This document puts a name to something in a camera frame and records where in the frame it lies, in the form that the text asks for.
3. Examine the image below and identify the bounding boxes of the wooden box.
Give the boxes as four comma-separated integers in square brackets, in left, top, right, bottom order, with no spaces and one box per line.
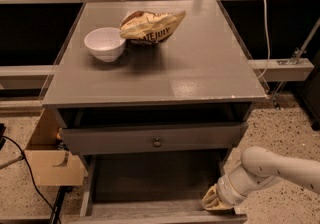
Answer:
[24,110,85,186]

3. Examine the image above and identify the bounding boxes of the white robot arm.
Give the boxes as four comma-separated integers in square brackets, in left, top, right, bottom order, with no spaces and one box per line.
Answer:
[202,146,320,212]

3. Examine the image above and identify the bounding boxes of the grey drawer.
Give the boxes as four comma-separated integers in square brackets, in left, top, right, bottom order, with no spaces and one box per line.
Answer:
[70,150,247,224]
[60,122,248,155]

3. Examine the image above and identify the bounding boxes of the grey drawer cabinet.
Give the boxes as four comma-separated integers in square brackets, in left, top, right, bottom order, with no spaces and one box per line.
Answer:
[41,0,268,169]

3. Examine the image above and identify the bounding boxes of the crumpled chip bag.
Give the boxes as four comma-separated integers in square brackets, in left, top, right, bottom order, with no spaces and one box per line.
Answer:
[119,11,186,45]

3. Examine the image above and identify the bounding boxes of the white bowl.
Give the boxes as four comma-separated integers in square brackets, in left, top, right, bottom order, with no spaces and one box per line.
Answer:
[84,27,126,62]

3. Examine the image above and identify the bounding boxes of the grey top drawer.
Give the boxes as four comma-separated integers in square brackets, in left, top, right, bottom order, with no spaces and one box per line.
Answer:
[60,122,248,155]

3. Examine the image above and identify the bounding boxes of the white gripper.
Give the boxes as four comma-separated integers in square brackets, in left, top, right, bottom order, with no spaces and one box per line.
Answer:
[202,175,246,211]

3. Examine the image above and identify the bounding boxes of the white cable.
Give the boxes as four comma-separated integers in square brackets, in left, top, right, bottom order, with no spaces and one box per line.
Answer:
[246,0,271,80]

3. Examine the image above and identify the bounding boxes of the black cable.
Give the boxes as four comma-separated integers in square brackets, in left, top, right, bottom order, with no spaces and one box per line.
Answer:
[0,135,63,224]

